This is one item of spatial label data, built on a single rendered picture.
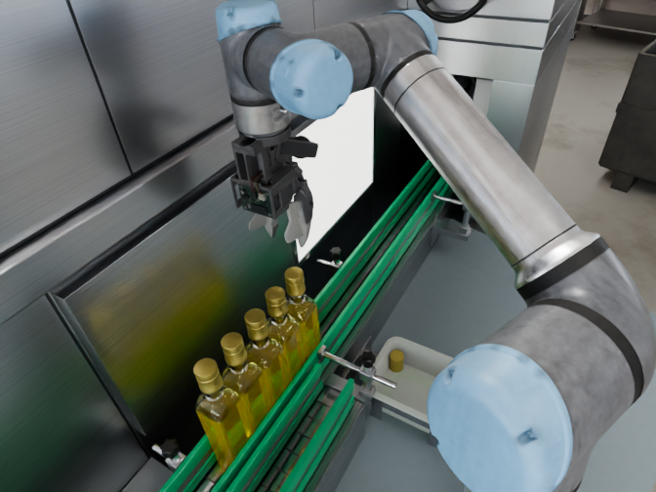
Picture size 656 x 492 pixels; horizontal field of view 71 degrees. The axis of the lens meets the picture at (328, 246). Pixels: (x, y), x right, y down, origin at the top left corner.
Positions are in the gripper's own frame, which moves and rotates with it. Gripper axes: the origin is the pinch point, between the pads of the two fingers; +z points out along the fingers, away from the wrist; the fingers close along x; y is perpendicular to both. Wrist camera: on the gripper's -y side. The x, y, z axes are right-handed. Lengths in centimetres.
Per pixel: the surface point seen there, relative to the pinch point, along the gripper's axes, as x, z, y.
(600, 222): 63, 126, -219
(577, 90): 24, 126, -425
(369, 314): 5.4, 37.4, -19.8
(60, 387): -15.9, 7.2, 35.9
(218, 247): -12.4, 4.0, 4.8
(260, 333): 1.1, 11.5, 12.6
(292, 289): 0.4, 11.5, 1.8
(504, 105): 17, 8, -84
